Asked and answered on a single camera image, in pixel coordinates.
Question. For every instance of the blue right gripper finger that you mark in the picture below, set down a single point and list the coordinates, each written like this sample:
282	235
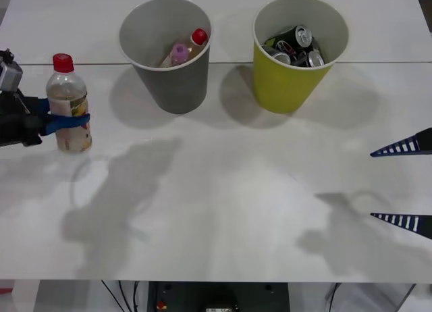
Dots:
408	222
405	146

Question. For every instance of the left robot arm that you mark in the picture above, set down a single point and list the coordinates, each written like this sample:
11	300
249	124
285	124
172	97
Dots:
10	74

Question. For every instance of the black can with red print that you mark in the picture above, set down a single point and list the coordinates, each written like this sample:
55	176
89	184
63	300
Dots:
287	47

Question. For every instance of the pink cap plastic bottle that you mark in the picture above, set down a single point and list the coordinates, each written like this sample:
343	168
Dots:
179	53

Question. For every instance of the black robot torso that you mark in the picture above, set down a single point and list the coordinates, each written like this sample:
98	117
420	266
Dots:
219	296

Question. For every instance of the red cap plastic bottle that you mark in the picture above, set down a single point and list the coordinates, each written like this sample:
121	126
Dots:
69	96
197	38

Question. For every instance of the grey plastic bin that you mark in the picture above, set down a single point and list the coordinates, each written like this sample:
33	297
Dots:
175	85

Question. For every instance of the silver can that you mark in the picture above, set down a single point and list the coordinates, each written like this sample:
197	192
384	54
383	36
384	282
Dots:
278	55
315	58

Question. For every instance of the yellow-green plastic bin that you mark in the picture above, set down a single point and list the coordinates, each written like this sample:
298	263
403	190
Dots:
287	85

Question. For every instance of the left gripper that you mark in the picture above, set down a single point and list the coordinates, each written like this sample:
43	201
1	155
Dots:
13	119

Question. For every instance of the silver top can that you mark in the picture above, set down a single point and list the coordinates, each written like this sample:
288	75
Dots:
315	58

